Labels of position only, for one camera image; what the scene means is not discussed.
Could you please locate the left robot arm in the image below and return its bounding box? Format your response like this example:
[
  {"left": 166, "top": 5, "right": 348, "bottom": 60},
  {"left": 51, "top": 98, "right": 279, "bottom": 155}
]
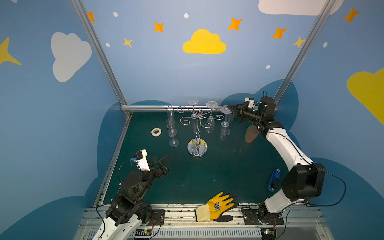
[{"left": 93, "top": 155, "right": 171, "bottom": 240}]

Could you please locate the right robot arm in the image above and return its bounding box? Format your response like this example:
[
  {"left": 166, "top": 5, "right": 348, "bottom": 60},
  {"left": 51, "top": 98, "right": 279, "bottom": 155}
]
[{"left": 228, "top": 97, "right": 328, "bottom": 225}]

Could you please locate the chrome wine glass rack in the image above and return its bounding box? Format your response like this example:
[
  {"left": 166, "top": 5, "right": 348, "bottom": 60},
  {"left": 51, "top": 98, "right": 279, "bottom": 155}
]
[{"left": 180, "top": 110, "right": 225, "bottom": 158}]

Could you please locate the brown oval pad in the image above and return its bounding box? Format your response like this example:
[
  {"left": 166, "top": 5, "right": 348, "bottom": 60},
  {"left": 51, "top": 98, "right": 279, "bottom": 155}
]
[{"left": 245, "top": 126, "right": 260, "bottom": 143}]

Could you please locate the white tape roll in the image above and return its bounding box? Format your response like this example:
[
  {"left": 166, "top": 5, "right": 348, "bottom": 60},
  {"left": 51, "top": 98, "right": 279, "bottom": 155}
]
[{"left": 151, "top": 128, "right": 162, "bottom": 137}]

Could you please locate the left controller board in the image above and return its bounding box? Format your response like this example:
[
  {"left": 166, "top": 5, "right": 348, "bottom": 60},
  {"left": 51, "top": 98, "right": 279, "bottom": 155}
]
[{"left": 134, "top": 228, "right": 153, "bottom": 239}]

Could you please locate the controller board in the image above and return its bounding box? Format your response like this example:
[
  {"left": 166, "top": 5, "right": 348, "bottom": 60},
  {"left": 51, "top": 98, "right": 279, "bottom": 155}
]
[
  {"left": 134, "top": 228, "right": 153, "bottom": 239},
  {"left": 261, "top": 228, "right": 276, "bottom": 240}
]

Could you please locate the yellow black work glove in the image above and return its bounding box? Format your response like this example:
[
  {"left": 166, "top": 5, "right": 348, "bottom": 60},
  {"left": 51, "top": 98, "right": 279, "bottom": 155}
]
[{"left": 195, "top": 191, "right": 239, "bottom": 223}]

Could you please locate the right controller board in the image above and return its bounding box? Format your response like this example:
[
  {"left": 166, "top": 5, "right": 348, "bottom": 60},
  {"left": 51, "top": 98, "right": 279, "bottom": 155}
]
[{"left": 261, "top": 228, "right": 276, "bottom": 240}]

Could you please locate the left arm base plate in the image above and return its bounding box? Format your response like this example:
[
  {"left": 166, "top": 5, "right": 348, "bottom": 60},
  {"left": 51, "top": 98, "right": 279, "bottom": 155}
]
[{"left": 145, "top": 209, "right": 165, "bottom": 226}]

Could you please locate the horizontal aluminium frame bar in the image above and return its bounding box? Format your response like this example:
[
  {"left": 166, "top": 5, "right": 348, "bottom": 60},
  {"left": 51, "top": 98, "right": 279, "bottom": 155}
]
[{"left": 121, "top": 105, "right": 223, "bottom": 113}]

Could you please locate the aluminium rail base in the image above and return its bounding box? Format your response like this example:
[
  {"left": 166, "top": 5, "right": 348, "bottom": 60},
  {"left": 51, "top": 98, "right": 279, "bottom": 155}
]
[{"left": 74, "top": 203, "right": 334, "bottom": 240}]

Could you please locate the blue handled tool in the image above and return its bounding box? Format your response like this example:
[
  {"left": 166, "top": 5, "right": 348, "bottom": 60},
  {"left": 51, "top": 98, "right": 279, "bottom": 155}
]
[{"left": 268, "top": 168, "right": 281, "bottom": 192}]

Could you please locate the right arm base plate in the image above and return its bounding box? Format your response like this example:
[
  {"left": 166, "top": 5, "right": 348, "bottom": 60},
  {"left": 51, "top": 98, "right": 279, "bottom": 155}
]
[{"left": 241, "top": 208, "right": 285, "bottom": 225}]

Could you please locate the right aluminium frame post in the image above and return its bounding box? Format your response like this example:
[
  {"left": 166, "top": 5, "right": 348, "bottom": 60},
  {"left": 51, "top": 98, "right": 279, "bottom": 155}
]
[{"left": 274, "top": 0, "right": 337, "bottom": 110}]

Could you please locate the aluminium frame post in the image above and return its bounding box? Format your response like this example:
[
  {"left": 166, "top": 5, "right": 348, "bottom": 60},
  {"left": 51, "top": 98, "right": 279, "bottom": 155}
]
[
  {"left": 274, "top": 0, "right": 337, "bottom": 110},
  {"left": 71, "top": 0, "right": 127, "bottom": 106}
]

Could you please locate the left aluminium frame post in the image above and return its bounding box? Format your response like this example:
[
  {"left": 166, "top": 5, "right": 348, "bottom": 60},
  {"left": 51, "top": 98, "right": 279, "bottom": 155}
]
[{"left": 71, "top": 0, "right": 127, "bottom": 106}]

